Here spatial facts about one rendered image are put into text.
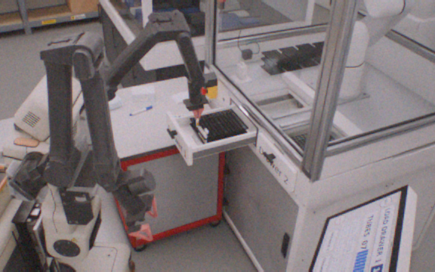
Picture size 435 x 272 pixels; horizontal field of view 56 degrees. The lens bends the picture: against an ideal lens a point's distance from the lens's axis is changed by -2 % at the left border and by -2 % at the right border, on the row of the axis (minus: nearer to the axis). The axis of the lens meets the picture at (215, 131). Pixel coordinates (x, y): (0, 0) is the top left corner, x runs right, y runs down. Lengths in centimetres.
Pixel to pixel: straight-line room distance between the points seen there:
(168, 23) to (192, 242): 156
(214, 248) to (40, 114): 155
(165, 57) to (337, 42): 148
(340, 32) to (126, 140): 121
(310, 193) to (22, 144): 104
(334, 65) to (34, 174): 95
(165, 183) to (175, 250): 51
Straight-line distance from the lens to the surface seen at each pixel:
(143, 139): 210
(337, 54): 135
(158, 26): 135
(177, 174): 222
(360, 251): 123
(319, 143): 152
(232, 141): 189
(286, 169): 173
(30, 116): 134
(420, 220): 254
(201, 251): 256
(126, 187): 124
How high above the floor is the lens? 202
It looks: 36 degrees down
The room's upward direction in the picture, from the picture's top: 2 degrees clockwise
